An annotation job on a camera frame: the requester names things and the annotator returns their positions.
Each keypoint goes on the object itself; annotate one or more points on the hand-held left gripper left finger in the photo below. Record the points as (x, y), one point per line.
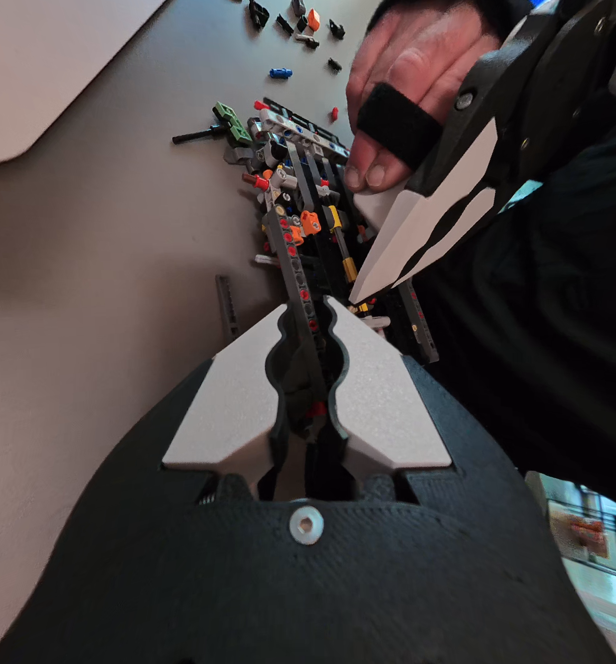
(225, 415)

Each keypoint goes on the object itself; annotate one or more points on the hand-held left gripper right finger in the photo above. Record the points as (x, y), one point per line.
(391, 415)

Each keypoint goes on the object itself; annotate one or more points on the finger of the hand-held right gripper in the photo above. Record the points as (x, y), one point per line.
(417, 228)
(458, 223)

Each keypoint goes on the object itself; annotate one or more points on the lego car model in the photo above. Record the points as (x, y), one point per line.
(295, 259)

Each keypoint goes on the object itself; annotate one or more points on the dark grey lego beam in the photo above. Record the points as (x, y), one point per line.
(227, 306)

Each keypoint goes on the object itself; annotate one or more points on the black lego pin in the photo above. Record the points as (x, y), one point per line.
(312, 43)
(284, 24)
(334, 65)

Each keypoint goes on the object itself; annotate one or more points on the blue lego pin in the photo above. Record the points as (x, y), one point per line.
(280, 72)

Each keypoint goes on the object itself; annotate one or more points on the black lego connector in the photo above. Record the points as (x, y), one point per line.
(337, 29)
(259, 13)

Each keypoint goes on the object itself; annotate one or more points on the orange lego piece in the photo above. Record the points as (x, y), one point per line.
(313, 19)

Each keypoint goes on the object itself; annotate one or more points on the small grey lego piece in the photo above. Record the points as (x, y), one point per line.
(297, 5)

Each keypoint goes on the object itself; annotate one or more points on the person's right hand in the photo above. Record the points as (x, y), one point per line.
(417, 52)

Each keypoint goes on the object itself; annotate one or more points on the white book stand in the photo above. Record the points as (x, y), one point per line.
(38, 62)

